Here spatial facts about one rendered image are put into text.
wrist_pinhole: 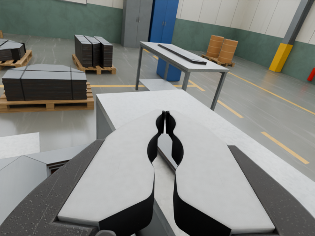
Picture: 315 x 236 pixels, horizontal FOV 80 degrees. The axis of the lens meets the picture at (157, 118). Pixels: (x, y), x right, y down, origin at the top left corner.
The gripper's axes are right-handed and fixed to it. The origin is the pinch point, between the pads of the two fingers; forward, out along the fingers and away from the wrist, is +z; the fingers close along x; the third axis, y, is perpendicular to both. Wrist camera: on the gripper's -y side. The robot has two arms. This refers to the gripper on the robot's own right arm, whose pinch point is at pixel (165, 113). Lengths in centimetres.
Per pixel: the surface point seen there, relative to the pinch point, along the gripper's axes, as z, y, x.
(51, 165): 50, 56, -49
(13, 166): 46, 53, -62
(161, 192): 27.3, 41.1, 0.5
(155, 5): 829, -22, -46
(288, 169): 47, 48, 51
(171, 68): 449, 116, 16
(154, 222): 23, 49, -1
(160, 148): 45, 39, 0
